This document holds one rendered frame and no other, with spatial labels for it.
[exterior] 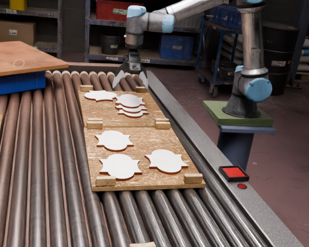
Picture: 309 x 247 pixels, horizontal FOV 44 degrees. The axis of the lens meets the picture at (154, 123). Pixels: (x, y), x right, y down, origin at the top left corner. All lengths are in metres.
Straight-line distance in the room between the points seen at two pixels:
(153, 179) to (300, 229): 1.79
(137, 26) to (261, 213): 0.88
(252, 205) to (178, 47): 4.87
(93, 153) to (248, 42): 0.81
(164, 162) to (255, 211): 0.32
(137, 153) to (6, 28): 4.89
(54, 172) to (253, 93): 0.92
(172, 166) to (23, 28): 4.95
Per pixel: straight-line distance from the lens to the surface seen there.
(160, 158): 1.30
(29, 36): 6.03
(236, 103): 1.89
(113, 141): 1.37
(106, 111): 1.66
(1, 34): 6.09
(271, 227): 1.14
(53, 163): 1.28
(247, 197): 1.24
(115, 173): 1.19
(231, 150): 1.94
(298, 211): 3.02
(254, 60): 1.71
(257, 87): 1.71
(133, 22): 1.61
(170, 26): 1.62
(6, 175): 1.24
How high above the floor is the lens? 1.56
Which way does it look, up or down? 23 degrees down
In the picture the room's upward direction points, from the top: 7 degrees clockwise
